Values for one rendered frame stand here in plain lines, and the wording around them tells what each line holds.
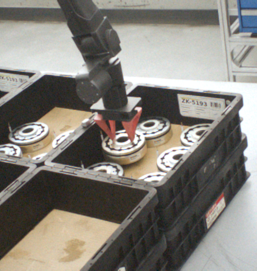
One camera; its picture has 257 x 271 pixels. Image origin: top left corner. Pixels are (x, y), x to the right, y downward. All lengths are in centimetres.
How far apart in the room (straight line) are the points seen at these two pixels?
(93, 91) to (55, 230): 30
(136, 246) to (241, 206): 40
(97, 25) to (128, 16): 335
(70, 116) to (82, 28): 48
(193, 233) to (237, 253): 10
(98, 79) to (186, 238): 39
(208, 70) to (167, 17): 82
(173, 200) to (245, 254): 21
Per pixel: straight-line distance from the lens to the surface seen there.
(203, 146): 152
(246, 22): 358
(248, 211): 169
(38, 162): 157
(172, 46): 440
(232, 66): 368
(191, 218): 155
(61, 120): 194
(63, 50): 467
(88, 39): 154
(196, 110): 175
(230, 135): 166
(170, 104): 178
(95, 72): 151
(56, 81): 197
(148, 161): 167
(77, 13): 150
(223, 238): 162
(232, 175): 170
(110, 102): 158
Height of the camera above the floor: 170
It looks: 29 degrees down
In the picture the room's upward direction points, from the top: 11 degrees counter-clockwise
